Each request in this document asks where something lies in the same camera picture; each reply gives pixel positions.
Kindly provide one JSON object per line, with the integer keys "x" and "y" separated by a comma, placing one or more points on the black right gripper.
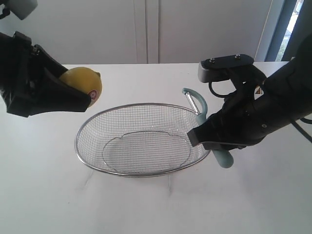
{"x": 242, "y": 122}

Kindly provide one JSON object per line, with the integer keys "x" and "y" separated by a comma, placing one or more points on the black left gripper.
{"x": 16, "y": 74}

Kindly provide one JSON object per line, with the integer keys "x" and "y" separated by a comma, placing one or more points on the teal handled peeler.
{"x": 223, "y": 157}

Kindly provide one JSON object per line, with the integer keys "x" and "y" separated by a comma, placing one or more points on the yellow lemon with sticker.
{"x": 85, "y": 80}

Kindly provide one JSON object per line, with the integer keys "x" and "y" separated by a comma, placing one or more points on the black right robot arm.
{"x": 290, "y": 86}

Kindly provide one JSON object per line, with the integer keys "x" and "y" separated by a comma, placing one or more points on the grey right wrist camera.
{"x": 218, "y": 69}

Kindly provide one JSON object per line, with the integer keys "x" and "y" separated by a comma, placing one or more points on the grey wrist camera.
{"x": 20, "y": 8}
{"x": 218, "y": 69}

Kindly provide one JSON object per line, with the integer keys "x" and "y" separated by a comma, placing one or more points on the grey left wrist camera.
{"x": 20, "y": 8}

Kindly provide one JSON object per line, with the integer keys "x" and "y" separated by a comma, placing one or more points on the oval wire mesh basket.
{"x": 139, "y": 140}

